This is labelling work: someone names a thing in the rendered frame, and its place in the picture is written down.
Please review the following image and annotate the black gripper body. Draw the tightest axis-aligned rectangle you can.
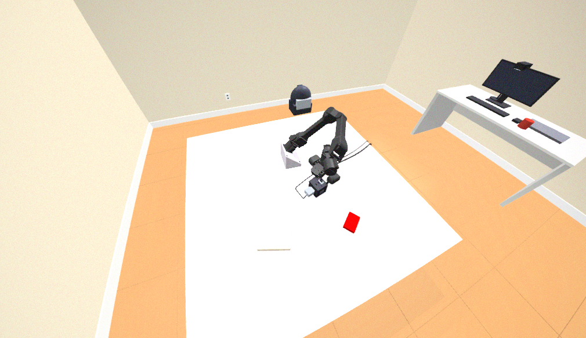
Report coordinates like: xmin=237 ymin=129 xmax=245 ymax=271
xmin=309 ymin=155 xmax=341 ymax=185

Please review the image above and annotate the red rectangular block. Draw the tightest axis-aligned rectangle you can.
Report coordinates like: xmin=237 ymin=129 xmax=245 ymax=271
xmin=343 ymin=212 xmax=360 ymax=234

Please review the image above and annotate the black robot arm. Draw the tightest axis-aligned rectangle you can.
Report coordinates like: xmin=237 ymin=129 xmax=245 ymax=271
xmin=283 ymin=107 xmax=349 ymax=178

